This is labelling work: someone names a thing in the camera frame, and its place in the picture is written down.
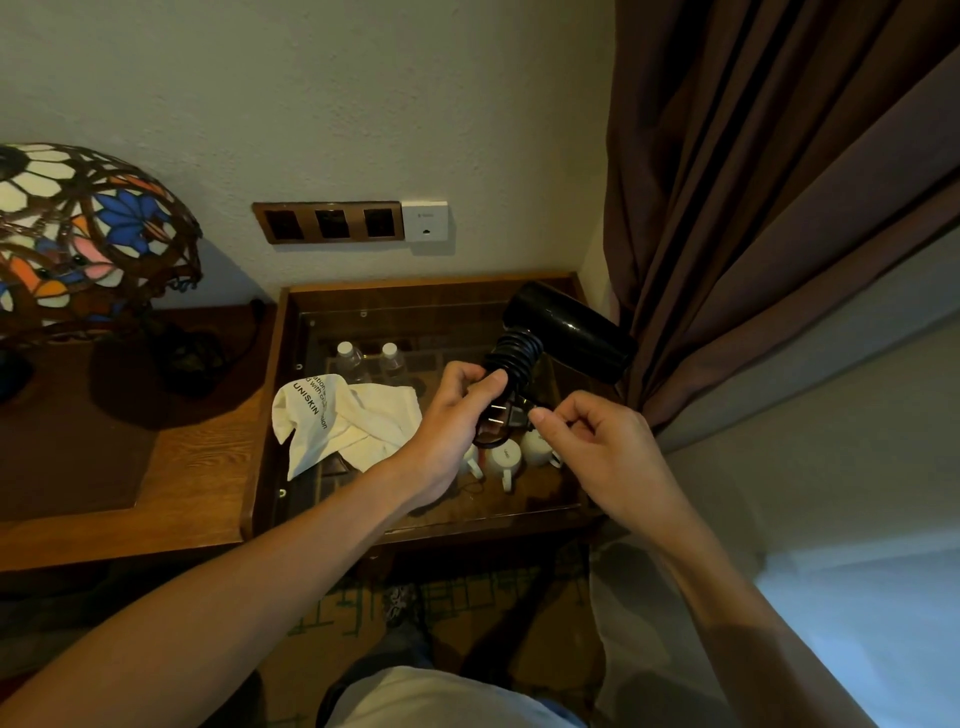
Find person's left forearm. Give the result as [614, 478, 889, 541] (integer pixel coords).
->
[0, 457, 421, 728]

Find person's right hand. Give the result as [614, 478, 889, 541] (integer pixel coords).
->
[528, 389, 676, 535]

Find person's dark jeans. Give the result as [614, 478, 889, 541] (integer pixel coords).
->
[314, 547, 594, 714]

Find wooden glass-top cabinet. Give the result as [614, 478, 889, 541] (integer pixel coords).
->
[239, 271, 624, 549]

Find person's patterned shoe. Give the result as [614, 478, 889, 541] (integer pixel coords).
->
[383, 583, 425, 630]

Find black lamp cable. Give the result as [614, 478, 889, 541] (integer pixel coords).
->
[224, 298, 268, 369]

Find black hair dryer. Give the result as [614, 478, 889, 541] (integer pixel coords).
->
[479, 281, 639, 421]

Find stained glass table lamp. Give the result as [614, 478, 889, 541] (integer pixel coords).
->
[0, 142, 226, 399]

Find bronze triple wall socket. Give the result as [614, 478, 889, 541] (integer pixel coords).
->
[251, 200, 406, 246]

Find white drawstring cloth bag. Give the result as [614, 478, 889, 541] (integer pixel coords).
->
[271, 372, 425, 483]

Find white wall socket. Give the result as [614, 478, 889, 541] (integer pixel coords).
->
[401, 200, 450, 243]

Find brown curtain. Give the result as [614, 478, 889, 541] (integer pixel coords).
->
[603, 0, 960, 433]

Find person's left hand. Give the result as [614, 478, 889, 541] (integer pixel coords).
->
[401, 359, 510, 508]

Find clear water bottle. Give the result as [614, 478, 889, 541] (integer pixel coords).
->
[377, 342, 410, 385]
[333, 341, 369, 384]

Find wooden desk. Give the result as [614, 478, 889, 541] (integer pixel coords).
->
[0, 303, 283, 575]

